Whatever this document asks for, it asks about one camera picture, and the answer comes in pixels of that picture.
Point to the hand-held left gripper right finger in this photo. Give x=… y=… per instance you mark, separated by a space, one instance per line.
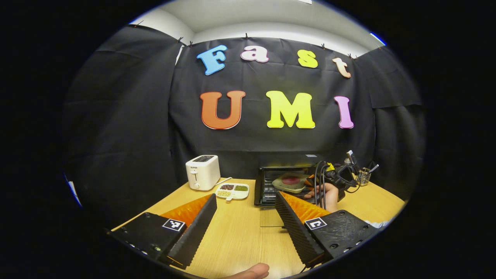
x=296 y=232

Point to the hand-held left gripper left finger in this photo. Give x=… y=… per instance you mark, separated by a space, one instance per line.
x=195 y=232

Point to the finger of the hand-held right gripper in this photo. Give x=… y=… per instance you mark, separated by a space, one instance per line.
x=310 y=180

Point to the pink ham slice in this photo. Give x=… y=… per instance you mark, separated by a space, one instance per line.
x=290 y=180

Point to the cream square plate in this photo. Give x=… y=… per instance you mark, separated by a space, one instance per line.
x=290 y=188

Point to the black electric oven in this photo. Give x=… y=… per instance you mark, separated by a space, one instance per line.
x=263 y=186

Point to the metal mesh holder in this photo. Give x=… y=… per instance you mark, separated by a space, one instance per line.
x=366 y=177

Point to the metal spoon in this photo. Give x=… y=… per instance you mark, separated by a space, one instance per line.
x=374 y=167

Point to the white divided dish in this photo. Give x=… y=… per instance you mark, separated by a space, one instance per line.
x=232 y=192

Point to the white toaster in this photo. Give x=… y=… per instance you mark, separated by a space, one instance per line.
x=201 y=172

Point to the black backdrop cloth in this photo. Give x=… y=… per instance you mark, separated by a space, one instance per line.
x=116 y=116

